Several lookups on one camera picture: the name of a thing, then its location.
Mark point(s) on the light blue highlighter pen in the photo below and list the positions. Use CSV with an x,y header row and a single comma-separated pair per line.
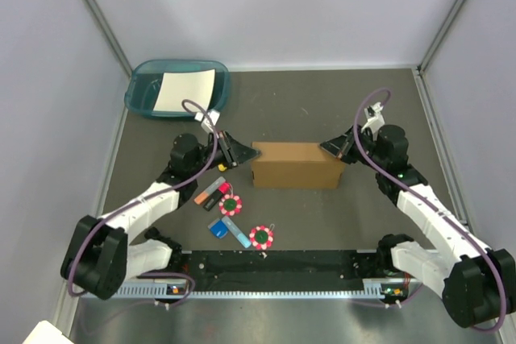
x,y
236,232

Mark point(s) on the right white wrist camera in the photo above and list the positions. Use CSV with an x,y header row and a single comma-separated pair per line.
x,y
375,119

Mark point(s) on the blue rectangular eraser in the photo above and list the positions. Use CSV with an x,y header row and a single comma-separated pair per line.
x,y
218,228

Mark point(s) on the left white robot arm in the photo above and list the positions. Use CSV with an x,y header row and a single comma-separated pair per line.
x,y
123,244

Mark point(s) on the white box corner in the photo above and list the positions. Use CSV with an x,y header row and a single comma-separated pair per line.
x,y
46,333

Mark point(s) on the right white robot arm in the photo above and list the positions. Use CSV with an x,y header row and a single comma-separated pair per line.
x,y
475,282

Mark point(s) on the pink green flower keychain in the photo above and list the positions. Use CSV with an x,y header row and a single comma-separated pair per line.
x,y
230,203

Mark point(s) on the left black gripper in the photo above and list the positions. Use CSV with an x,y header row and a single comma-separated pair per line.
x,y
234,152

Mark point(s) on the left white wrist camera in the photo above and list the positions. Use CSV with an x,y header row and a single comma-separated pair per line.
x,y
208,120

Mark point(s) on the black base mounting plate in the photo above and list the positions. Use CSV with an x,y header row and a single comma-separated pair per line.
x,y
346,264

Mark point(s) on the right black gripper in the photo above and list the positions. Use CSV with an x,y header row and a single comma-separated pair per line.
x,y
343,146

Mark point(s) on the orange highlighter pen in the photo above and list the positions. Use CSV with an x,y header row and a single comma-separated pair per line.
x,y
205,194

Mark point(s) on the teal plastic bin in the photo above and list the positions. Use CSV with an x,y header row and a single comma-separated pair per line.
x,y
158,87

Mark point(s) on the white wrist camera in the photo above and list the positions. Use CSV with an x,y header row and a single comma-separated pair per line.
x,y
375,119
208,120

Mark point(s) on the white paper sheet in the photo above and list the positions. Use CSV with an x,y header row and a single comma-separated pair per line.
x,y
176,87

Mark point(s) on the brown cardboard box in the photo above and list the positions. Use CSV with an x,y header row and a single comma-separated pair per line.
x,y
295,166

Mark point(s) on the pink black highlighter pen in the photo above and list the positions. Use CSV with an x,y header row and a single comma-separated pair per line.
x,y
216,196

